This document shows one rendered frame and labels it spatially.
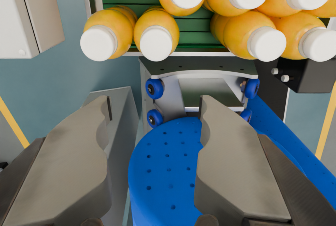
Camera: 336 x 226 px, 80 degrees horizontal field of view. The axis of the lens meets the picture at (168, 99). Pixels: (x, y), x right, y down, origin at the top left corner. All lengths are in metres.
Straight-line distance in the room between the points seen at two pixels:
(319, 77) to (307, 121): 1.57
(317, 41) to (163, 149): 0.27
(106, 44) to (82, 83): 1.31
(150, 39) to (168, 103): 0.25
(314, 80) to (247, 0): 0.25
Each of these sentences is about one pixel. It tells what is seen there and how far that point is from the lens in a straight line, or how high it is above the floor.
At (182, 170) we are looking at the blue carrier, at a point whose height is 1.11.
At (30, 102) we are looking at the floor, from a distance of 1.80.
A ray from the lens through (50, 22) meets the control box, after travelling 0.34.
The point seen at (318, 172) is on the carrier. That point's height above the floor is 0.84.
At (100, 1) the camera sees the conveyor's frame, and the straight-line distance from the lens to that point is 0.45.
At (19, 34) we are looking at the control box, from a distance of 0.29.
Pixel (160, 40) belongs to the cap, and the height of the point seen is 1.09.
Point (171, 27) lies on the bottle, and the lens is 0.28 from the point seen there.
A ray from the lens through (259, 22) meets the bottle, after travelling 0.31.
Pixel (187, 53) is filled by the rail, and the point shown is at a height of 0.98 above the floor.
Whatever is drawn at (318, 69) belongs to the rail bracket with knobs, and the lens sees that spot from 0.46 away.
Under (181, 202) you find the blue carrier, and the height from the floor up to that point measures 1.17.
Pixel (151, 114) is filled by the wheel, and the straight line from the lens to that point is 0.44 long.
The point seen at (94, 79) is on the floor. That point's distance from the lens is 1.52.
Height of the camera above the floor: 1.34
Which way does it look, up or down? 62 degrees down
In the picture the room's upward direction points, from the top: 176 degrees clockwise
